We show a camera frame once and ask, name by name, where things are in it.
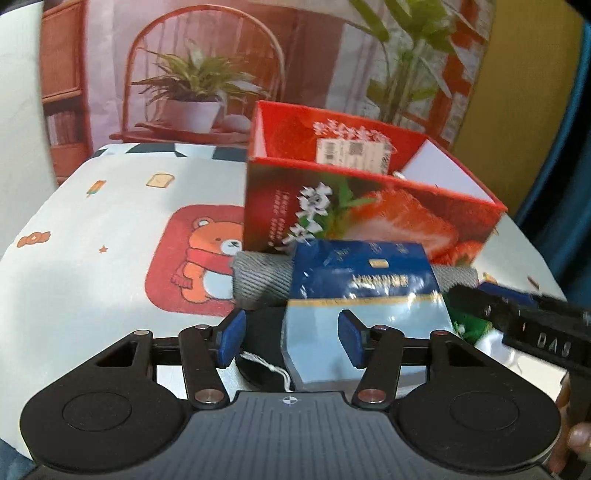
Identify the blue foil packet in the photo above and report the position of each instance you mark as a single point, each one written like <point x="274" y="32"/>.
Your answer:
<point x="360" y="277"/>

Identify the red strawberry print box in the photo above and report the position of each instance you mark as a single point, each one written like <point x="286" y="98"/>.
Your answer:
<point x="323" y="203"/>

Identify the black eye mask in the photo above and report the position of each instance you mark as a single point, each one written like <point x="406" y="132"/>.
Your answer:
<point x="265" y="332"/>

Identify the grey knit cloth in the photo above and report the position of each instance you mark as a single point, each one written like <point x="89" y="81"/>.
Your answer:
<point x="263" y="277"/>

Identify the person's right hand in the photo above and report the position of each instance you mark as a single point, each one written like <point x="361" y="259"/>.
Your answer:
<point x="579" y="443"/>

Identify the wall poster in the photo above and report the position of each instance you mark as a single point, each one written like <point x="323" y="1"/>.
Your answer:
<point x="323" y="55"/>

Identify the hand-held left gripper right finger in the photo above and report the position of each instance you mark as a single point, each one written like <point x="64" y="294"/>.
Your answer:
<point x="351" y="339"/>

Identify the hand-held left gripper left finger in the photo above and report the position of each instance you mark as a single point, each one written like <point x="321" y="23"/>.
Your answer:
<point x="231" y="337"/>

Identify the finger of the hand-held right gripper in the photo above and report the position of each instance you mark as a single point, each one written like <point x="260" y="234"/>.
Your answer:
<point x="480" y="307"/>

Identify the white labelled packet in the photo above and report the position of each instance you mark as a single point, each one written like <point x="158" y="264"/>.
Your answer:
<point x="351" y="147"/>

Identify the green patterned packet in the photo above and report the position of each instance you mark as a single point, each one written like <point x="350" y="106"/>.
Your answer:
<point x="471" y="325"/>

